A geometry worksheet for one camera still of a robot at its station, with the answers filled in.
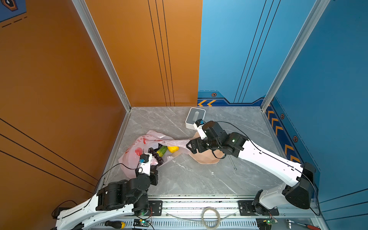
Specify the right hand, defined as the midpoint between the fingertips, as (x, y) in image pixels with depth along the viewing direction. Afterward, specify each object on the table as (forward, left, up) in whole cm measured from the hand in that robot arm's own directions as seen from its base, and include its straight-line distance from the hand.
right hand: (194, 142), depth 73 cm
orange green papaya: (+5, +21, -18) cm, 28 cm away
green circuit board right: (-32, -35, -24) cm, 53 cm away
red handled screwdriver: (-33, -55, -22) cm, 68 cm away
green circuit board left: (-32, +27, -23) cm, 48 cm away
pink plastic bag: (-7, +33, -3) cm, 33 cm away
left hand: (-10, +17, -3) cm, 20 cm away
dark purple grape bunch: (-2, +21, -16) cm, 26 cm away
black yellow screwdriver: (-33, +38, -20) cm, 54 cm away
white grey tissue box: (+36, -1, -17) cm, 40 cm away
